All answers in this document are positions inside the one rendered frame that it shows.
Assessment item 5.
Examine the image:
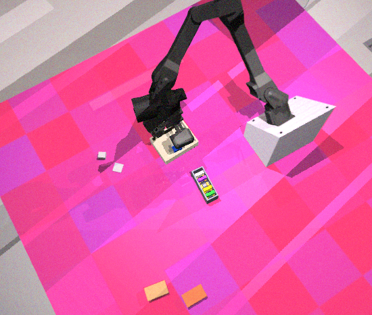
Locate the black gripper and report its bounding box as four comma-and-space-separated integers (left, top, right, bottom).
159, 107, 194, 149

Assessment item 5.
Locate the tan rectangular block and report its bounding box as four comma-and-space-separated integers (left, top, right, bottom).
144, 280, 169, 301

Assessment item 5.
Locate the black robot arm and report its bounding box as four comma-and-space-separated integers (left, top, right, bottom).
131, 0, 296, 138

